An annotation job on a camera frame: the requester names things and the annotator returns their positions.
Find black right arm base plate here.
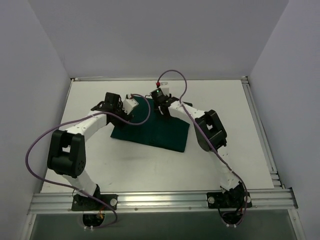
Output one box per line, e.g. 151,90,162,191
206,184,253,209

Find aluminium frame rail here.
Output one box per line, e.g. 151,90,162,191
240,76,285,189
28,188,298,214

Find aluminium right frame rail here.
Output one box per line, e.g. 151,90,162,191
240,76,285,189

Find aluminium front frame rail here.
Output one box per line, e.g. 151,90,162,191
28,188,298,214

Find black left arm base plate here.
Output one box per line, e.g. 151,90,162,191
71,193,118,212

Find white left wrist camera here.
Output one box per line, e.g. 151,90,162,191
122,94,139,115

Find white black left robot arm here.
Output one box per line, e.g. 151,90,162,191
47,92,139,210

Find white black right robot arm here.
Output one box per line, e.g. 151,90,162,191
150,89,245,207

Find dark green surgical cloth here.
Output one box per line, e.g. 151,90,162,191
110,98,190,153

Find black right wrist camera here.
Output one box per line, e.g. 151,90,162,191
150,82,170,99

